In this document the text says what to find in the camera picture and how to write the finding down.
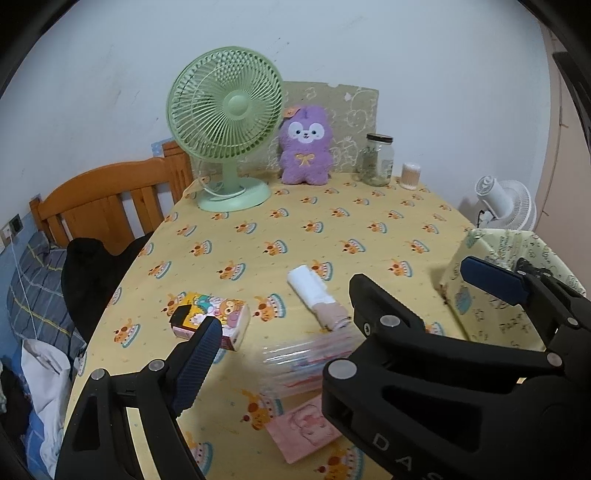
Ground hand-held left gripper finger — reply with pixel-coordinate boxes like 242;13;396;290
54;318;223;480

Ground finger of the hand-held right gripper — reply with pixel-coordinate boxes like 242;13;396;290
461;256;591;352
323;273;561;411

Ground yellow printed fabric box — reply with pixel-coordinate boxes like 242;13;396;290
438;227;587;354

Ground colourful cartoon tissue pack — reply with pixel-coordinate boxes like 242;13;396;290
167;291;251;352

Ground white cloth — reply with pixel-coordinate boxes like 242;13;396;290
21;339;72;476
287;264;352;331

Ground clear pink striped pack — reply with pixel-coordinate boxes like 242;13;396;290
259;330;368;400

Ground pink packet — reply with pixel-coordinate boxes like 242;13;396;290
264;401;343;465

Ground white standing fan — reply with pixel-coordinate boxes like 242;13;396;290
475;174;539;232

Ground beige door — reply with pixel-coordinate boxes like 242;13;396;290
538;18;591;241

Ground cotton swab container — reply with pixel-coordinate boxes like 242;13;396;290
401;162;421;191

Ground black garment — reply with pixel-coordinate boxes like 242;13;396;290
61;233;153;342

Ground glass jar with dark lid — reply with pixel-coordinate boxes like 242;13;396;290
353;133;394;187

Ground purple plush toy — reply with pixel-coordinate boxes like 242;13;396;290
279;104;334;186

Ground blue bedsheet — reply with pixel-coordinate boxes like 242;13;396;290
23;411;61;478

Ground grey plaid pillow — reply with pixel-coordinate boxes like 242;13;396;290
7;231;88;356

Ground dark clothes pile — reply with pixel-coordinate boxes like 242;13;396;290
0;360;29;439

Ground green patterned board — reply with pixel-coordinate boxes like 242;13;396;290
240;80;380;174

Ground wooden bed headboard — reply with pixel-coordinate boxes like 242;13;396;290
30;141;195;245

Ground green desk fan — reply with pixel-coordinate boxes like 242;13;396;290
166;45;284;213

